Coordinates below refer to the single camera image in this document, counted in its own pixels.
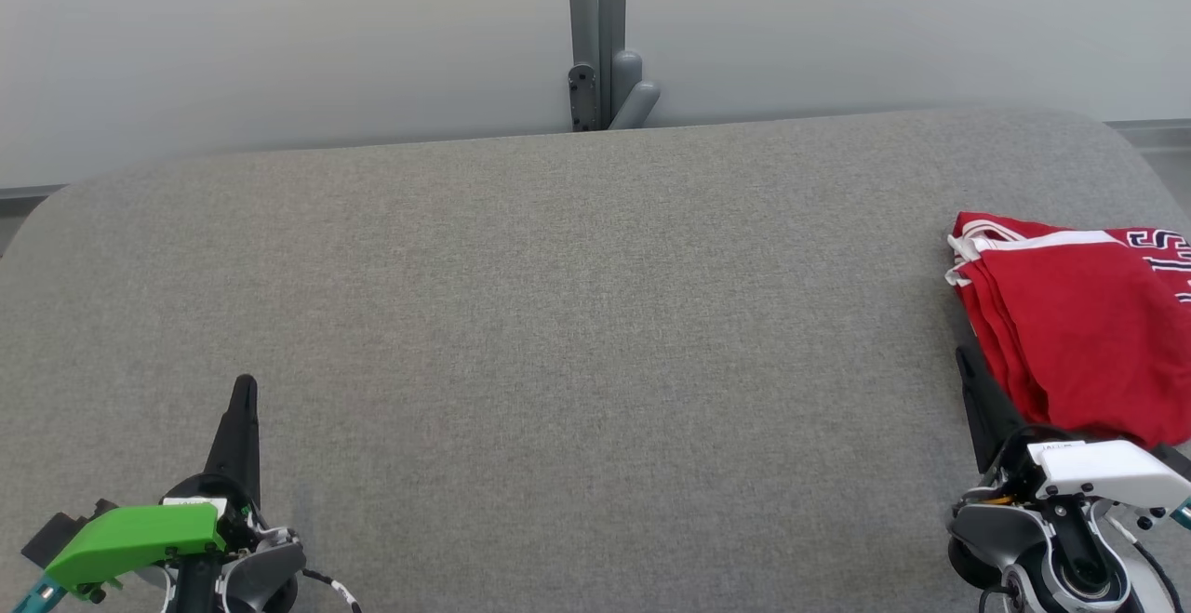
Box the grey metal partition post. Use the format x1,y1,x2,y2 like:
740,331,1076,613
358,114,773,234
566,0,628,132

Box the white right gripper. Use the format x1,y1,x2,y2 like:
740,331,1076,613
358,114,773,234
956,345,1191,512

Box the red jersey with dark lettering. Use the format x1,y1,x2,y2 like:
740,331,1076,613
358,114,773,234
946,211,1191,309

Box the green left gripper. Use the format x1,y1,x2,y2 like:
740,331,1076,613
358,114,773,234
44,374,261,600

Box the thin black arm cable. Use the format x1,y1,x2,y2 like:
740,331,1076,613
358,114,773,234
298,568,365,613

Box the red white-trimmed shorts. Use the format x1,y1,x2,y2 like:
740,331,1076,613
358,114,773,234
957,241,1191,452

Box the grey fabric sofa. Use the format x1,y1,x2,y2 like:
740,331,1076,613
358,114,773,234
0,109,1191,613

